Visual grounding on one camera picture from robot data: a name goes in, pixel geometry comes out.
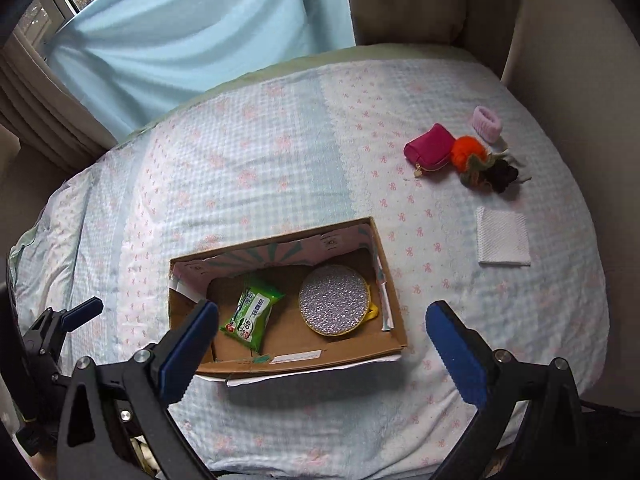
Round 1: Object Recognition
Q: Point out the green wet wipes packet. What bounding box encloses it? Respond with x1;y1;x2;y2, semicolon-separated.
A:
220;275;284;352

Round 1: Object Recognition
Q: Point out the white cloth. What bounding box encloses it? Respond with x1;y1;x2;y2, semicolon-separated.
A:
475;207;532;266

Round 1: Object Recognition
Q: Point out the round glitter yellow-edged pad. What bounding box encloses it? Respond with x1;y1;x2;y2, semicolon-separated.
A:
298;264;380;338

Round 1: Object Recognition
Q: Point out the cardboard box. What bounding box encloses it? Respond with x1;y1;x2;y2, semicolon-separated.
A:
168;217;407;387

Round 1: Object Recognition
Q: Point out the black scrunchie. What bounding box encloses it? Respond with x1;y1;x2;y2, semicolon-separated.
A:
480;158;529;194

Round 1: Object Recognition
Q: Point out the orange pom-pom plush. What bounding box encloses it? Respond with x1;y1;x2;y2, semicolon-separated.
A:
450;136;496;188

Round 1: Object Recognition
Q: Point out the magenta zip pouch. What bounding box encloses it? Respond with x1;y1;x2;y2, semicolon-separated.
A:
404;124;454;178

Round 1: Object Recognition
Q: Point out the checkered floral bed quilt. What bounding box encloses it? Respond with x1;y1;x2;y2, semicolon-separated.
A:
11;58;610;479

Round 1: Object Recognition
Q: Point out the brown left curtain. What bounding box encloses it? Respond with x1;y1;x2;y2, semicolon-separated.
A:
1;29;117;172

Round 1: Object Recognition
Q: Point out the brown curtain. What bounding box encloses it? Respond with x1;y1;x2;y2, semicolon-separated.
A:
1;29;117;172
349;0;521;76

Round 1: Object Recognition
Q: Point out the light blue hanging cloth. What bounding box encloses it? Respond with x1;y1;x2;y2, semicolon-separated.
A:
46;0;355;141

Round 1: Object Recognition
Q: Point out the green mattress sheet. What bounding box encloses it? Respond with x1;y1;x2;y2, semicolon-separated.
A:
122;44;480;143

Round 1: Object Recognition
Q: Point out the brown right curtain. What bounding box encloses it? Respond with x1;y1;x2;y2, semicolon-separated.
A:
349;0;521;76

